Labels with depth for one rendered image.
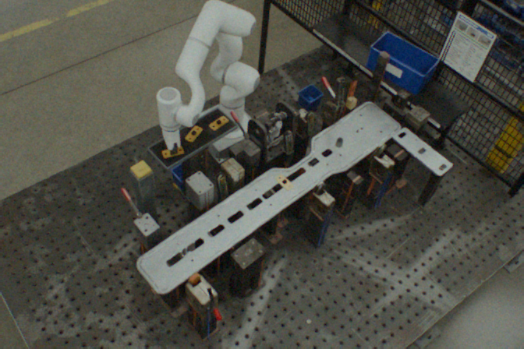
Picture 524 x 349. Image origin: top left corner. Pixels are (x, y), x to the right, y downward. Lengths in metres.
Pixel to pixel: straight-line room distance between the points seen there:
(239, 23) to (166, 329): 1.26
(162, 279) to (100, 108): 2.10
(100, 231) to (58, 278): 0.27
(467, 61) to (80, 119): 2.52
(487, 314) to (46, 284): 2.36
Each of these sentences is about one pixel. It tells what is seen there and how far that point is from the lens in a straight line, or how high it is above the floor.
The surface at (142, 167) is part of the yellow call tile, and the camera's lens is 2.32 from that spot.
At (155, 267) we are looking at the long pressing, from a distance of 2.27.
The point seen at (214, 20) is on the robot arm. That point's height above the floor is 1.66.
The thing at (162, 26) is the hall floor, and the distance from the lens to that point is 4.70.
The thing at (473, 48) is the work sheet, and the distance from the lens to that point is 2.82.
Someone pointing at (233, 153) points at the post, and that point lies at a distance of 2.43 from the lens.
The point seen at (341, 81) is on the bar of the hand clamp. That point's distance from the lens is 2.62.
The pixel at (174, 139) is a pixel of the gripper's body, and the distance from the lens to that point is 2.21.
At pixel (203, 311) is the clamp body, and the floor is 1.01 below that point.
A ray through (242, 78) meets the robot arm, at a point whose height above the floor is 1.21.
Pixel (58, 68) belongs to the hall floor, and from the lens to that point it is 4.47.
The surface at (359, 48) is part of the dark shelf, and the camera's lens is 3.08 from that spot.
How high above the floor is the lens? 3.02
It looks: 52 degrees down
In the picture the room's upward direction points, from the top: 7 degrees clockwise
